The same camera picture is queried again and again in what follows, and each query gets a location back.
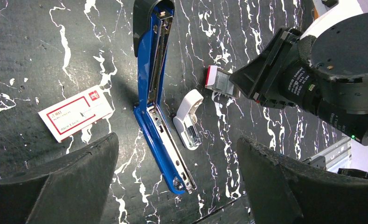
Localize red white staple box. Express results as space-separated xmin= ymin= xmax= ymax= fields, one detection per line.
xmin=38 ymin=85 xmax=113 ymax=143

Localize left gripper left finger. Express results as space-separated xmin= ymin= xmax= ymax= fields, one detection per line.
xmin=0 ymin=133 xmax=119 ymax=224

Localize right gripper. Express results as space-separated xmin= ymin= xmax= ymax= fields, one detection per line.
xmin=229 ymin=13 xmax=368 ymax=146

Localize silver staple strips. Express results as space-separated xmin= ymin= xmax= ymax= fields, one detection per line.
xmin=205 ymin=65 xmax=240 ymax=98

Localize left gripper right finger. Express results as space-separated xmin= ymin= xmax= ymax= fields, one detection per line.
xmin=236 ymin=136 xmax=368 ymax=224

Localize small white stapler remover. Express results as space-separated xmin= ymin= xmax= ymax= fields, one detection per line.
xmin=173 ymin=89 xmax=203 ymax=151

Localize aluminium frame rail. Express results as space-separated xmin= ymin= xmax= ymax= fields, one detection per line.
xmin=303 ymin=137 xmax=352 ymax=173

